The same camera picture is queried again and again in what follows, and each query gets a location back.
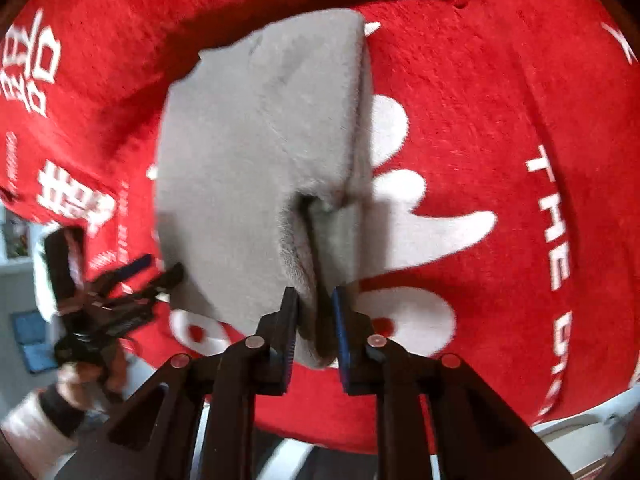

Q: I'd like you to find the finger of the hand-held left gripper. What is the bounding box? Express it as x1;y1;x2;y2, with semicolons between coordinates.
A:
122;261;186;307
86;253;154;297

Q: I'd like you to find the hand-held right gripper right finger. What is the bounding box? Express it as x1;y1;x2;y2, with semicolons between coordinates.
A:
332;286;576;480

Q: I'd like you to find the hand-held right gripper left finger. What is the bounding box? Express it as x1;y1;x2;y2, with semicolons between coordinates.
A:
65;287;301;480

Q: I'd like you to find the grey knit sweater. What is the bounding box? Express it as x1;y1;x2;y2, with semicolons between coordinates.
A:
152;9;377;371

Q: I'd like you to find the person's left hand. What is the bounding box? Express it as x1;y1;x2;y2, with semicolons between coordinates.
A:
54;344;130;412

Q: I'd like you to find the blue box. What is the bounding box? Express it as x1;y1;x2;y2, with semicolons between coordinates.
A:
11;309;50;375

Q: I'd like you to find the white furniture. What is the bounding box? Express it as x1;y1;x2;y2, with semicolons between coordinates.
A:
529;397;628;463

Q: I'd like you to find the red printed blanket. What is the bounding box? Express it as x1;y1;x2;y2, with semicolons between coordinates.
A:
0;0;640;457

